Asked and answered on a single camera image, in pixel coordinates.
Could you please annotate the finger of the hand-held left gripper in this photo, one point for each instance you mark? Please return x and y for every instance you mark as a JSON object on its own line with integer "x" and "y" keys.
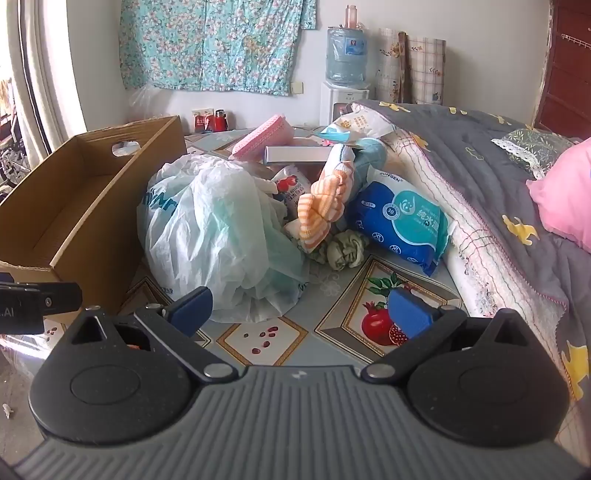
{"x": 57, "y": 297}

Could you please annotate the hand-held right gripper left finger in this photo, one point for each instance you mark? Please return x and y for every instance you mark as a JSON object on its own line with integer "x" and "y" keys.
{"x": 191, "y": 307}

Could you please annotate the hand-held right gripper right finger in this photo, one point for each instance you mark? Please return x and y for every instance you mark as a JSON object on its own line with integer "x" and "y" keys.
{"x": 408, "y": 311}

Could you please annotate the brown cardboard box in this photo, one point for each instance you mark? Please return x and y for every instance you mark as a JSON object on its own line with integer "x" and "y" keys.
{"x": 83, "y": 207}

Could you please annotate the light blue towel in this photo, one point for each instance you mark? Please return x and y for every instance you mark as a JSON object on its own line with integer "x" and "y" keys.
{"x": 369, "y": 154}

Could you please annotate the pomegranate print table cover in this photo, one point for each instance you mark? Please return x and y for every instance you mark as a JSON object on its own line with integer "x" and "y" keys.
{"x": 341, "y": 295}

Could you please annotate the white plastic bag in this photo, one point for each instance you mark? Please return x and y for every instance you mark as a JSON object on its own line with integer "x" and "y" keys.
{"x": 207, "y": 230}

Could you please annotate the green crumpled cloth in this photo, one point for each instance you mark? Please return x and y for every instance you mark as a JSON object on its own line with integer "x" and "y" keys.
{"x": 344, "y": 251}

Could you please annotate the blue wet wipes pack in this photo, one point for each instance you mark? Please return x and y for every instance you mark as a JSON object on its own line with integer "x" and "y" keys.
{"x": 401, "y": 217}

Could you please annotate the orange striped cloth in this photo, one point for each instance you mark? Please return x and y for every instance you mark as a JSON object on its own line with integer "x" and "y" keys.
{"x": 321, "y": 203}

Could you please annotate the red and white snack packet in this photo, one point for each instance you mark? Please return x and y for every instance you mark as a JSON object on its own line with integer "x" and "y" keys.
{"x": 291, "y": 187}

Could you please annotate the long grey box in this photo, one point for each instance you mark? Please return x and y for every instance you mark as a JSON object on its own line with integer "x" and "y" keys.
{"x": 295, "y": 154}

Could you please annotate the red box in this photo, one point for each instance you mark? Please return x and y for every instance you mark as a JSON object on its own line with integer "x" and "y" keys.
{"x": 202, "y": 122}

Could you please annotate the pink sponge cloth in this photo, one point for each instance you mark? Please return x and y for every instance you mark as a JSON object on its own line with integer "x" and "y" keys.
{"x": 263, "y": 136}

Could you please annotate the white printed packet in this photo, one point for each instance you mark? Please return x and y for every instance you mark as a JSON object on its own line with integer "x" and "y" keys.
{"x": 364, "y": 121}

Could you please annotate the pink pillow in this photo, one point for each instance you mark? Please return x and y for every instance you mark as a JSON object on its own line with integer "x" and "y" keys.
{"x": 568, "y": 194}

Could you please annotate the green floral pillow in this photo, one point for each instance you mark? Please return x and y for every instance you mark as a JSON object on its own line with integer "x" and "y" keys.
{"x": 535, "y": 147}

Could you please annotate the white window curtain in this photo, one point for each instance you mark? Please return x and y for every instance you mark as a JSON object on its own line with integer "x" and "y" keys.
{"x": 51, "y": 69}

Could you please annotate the checked wallpaper roll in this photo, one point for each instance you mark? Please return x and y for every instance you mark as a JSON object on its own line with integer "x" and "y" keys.
{"x": 429, "y": 69}

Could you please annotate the folded patterned mats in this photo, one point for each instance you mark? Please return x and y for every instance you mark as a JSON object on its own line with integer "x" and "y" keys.
{"x": 388, "y": 64}

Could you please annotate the blue water jug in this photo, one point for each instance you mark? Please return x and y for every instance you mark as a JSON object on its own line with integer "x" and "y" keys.
{"x": 346, "y": 55}

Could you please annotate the brown wooden door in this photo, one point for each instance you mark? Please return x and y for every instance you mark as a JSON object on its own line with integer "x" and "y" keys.
{"x": 570, "y": 69}

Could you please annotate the pink bottle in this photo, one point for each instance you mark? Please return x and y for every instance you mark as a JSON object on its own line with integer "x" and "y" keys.
{"x": 351, "y": 16}

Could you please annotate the wall socket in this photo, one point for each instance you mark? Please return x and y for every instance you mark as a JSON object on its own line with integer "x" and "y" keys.
{"x": 298, "y": 87}

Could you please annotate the teal floral wall cloth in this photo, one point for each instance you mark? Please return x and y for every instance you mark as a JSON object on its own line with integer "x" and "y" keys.
{"x": 207, "y": 41}

